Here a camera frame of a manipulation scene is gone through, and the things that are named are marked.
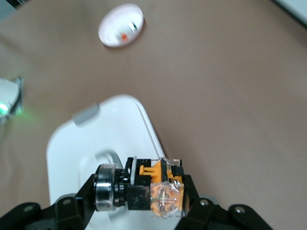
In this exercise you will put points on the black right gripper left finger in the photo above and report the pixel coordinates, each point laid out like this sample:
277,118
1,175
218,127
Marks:
48,215

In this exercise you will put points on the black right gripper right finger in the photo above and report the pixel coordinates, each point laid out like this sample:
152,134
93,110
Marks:
216,215

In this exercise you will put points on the orange and black push-button switch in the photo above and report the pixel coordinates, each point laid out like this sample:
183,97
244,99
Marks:
144,191

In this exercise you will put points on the white lidded lunch box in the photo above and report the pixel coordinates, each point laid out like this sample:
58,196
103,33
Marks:
108,134

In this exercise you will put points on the pale pink plate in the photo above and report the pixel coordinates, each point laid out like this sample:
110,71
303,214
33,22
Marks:
112,26

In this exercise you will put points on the small red switch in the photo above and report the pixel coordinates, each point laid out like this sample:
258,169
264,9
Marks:
124,37

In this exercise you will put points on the small green switch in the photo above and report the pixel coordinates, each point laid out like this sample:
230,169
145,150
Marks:
133,26

